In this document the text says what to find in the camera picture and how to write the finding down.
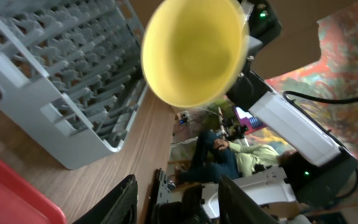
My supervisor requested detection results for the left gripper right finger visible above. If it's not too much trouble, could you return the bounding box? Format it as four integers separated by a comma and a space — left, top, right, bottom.
218, 175, 278, 224

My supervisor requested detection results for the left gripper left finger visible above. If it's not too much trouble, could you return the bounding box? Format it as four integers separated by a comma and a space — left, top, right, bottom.
73, 174, 138, 224

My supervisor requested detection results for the yellow plastic cup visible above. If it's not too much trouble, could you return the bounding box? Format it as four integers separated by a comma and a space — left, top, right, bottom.
141, 0, 249, 108

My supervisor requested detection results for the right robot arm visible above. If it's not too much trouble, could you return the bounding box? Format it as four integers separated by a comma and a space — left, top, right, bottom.
218, 0, 358, 206

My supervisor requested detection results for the grey dishwasher rack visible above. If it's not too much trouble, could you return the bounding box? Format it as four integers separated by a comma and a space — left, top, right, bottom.
0, 0, 147, 169

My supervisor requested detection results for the seated person in background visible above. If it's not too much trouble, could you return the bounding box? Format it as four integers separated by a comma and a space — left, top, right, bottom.
171, 130, 297, 185

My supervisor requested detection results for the red serving tray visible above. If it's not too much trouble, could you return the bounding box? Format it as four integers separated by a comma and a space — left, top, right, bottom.
0, 160, 67, 224

